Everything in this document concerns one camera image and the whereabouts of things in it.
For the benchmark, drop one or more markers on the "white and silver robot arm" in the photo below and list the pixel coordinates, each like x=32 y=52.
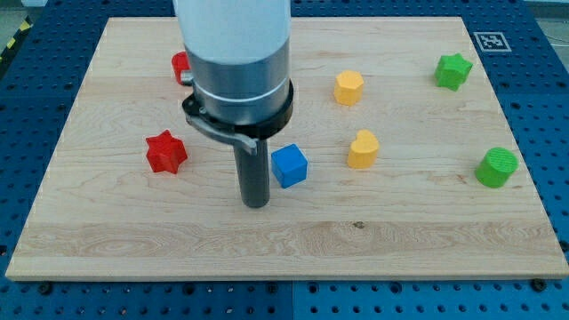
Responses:
x=239 y=57

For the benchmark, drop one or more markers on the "green cylinder block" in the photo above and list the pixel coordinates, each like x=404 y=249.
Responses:
x=496 y=167

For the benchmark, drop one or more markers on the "yellow hexagon block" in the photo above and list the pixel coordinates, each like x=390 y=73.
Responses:
x=348 y=88

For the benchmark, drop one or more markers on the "black clamp ring with lever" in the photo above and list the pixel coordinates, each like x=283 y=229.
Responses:
x=244 y=136

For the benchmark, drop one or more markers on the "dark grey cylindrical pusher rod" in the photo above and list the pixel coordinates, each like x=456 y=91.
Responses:
x=253 y=176

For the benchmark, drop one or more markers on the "blue cube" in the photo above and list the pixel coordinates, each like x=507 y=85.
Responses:
x=289 y=165

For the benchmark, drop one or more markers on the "yellow heart block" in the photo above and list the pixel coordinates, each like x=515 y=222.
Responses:
x=363 y=150

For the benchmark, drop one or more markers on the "green star block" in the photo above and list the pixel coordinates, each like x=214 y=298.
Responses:
x=452 y=71

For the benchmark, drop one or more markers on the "red block behind arm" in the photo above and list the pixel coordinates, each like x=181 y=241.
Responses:
x=180 y=66

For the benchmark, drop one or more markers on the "red star block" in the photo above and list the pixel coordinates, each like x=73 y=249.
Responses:
x=165 y=152

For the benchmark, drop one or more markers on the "white fiducial marker tag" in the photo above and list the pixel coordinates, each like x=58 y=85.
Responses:
x=492 y=41

